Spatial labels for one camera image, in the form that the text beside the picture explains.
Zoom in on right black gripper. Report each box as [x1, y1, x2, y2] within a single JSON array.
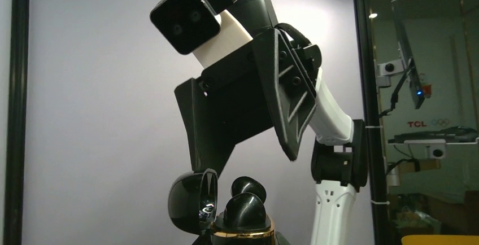
[[175, 28, 321, 176]]

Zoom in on black earbud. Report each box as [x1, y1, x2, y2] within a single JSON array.
[[230, 176, 267, 203], [223, 192, 267, 229]]

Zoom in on black glossy earbud charging case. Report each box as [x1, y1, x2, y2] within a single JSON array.
[[168, 169, 280, 245]]

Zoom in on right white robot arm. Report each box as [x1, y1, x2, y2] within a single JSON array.
[[150, 0, 367, 244]]

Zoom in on yellow plastic bin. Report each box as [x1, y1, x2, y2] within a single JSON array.
[[401, 235, 478, 245]]

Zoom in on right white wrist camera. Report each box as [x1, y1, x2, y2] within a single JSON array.
[[149, 0, 253, 68]]

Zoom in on external mounted camera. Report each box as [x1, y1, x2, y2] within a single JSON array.
[[376, 59, 405, 89]]

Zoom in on wall mounted black monitor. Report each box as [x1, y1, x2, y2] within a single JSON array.
[[390, 0, 425, 111]]

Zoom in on black frame post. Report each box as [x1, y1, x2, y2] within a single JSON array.
[[354, 0, 393, 245]]

